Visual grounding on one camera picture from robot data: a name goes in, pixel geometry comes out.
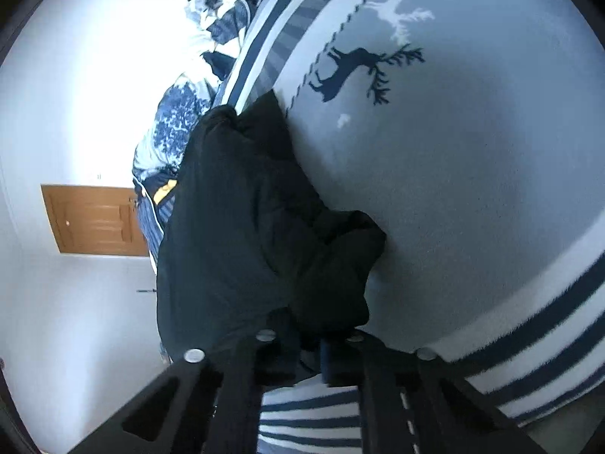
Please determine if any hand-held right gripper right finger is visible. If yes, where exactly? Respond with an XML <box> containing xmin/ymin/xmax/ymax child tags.
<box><xmin>319</xmin><ymin>331</ymin><xmax>549</xmax><ymax>454</ymax></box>

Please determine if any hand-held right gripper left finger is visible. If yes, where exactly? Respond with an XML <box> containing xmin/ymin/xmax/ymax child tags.
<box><xmin>66</xmin><ymin>312</ymin><xmax>303</xmax><ymax>454</ymax></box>

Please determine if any black puffer jacket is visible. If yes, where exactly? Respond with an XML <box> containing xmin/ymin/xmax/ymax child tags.
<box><xmin>156</xmin><ymin>90</ymin><xmax>388</xmax><ymax>365</ymax></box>

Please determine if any navy striped pillow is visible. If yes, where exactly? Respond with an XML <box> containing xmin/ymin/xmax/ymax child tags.
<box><xmin>133</xmin><ymin>175</ymin><xmax>180</xmax><ymax>275</ymax></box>

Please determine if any deer print bed sheet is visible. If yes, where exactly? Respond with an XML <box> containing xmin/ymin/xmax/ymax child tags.
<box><xmin>213</xmin><ymin>0</ymin><xmax>605</xmax><ymax>454</ymax></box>

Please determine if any brown wooden door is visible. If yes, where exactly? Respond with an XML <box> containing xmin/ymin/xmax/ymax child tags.
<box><xmin>41</xmin><ymin>184</ymin><xmax>149</xmax><ymax>257</ymax></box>

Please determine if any crumpled white and blue duvet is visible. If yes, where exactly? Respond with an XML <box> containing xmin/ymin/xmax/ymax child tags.
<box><xmin>132</xmin><ymin>0</ymin><xmax>284</xmax><ymax>185</ymax></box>

